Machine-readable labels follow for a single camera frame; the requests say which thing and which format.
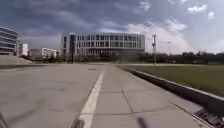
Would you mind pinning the manhole cover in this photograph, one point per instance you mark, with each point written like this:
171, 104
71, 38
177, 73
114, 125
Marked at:
91, 69

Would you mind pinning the wide grey windowed building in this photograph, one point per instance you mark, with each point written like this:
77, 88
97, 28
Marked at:
106, 41

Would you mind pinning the white painted line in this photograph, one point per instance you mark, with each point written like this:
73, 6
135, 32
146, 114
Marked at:
91, 100

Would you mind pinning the pole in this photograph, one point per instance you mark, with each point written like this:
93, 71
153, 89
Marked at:
154, 50

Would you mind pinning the robot's own part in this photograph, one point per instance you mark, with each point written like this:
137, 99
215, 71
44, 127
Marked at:
78, 124
142, 123

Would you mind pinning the grey concrete slab pavement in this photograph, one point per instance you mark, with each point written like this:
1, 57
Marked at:
50, 90

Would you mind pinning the low pale building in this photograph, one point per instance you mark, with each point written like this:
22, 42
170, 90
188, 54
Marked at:
43, 52

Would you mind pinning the grey concrete kerb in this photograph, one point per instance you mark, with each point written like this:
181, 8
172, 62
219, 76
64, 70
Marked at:
186, 91

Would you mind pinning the row of dark trees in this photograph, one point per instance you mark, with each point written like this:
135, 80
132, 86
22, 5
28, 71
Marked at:
193, 57

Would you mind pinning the grass lawn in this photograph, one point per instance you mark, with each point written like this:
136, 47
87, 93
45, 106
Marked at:
196, 78

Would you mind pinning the small white building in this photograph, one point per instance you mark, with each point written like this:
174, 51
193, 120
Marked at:
24, 49

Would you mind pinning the grey sloped bank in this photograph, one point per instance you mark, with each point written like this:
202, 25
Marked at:
13, 60

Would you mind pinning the dark gutter strip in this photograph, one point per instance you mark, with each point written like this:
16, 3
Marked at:
213, 119

